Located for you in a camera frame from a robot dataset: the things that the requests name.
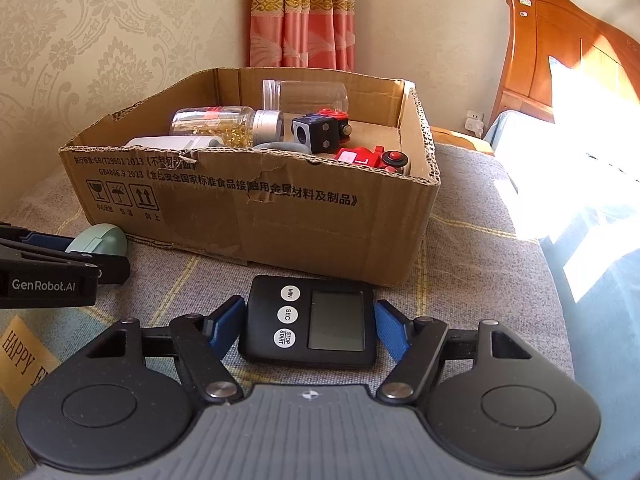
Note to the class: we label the grey cat toy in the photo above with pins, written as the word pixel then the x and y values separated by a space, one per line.
pixel 285 147

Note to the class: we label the black digital timer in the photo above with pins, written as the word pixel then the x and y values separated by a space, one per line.
pixel 257 296

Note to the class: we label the cardboard box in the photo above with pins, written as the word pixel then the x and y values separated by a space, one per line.
pixel 300 230

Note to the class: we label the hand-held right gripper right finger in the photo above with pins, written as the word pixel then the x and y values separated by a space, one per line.
pixel 391 331

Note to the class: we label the white pillow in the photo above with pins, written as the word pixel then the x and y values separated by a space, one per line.
pixel 590 110

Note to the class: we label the wooden cabinet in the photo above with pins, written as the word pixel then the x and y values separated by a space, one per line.
pixel 460 140

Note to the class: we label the clear plastic jar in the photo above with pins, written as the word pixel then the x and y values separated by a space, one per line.
pixel 310 95

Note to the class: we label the translucent white plastic box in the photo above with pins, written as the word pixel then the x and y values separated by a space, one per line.
pixel 165 142

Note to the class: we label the wooden headboard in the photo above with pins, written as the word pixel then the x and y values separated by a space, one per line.
pixel 550 35

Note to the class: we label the light blue computer mouse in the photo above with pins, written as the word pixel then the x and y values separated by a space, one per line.
pixel 100 240

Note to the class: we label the red toy train car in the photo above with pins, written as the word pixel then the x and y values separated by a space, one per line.
pixel 360 156

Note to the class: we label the bottle of yellow capsules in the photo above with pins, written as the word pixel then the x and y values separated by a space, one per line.
pixel 215 125

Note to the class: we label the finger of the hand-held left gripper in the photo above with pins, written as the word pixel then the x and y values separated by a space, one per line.
pixel 112 269
pixel 50 241

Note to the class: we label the white wall socket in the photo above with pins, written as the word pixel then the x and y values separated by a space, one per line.
pixel 472 122

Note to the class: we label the pink curtain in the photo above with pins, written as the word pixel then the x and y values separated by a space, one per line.
pixel 300 10

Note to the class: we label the light blue bed sheet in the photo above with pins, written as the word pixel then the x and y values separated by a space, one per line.
pixel 600 310

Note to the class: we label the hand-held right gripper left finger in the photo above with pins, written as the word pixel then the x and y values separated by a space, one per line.
pixel 227 324

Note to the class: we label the plaid blanket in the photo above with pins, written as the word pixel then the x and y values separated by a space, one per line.
pixel 475 240

